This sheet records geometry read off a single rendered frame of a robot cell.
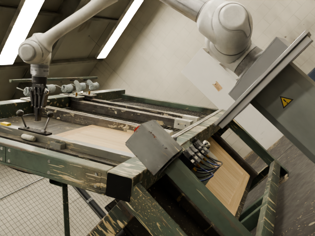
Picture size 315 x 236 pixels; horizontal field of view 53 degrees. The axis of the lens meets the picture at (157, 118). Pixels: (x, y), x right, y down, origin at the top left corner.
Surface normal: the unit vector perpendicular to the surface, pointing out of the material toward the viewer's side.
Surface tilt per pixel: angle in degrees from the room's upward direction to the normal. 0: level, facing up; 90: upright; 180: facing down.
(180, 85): 90
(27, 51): 112
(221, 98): 90
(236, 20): 92
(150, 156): 90
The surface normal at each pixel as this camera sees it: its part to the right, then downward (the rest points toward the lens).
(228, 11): -0.09, -0.07
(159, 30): -0.44, 0.21
